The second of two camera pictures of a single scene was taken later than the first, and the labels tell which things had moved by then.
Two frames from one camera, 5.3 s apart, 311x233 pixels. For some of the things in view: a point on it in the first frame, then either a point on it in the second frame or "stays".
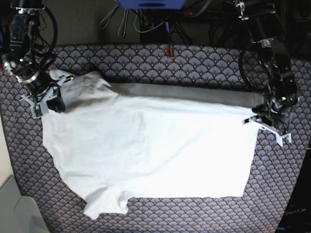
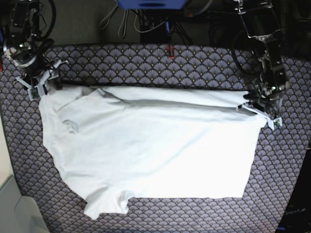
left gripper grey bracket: (55, 104) → (35, 91)
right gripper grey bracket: (257, 121) → (272, 121)
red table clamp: (172, 52) stays
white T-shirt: (117, 142) stays
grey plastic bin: (18, 213) stays
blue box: (151, 4) stays
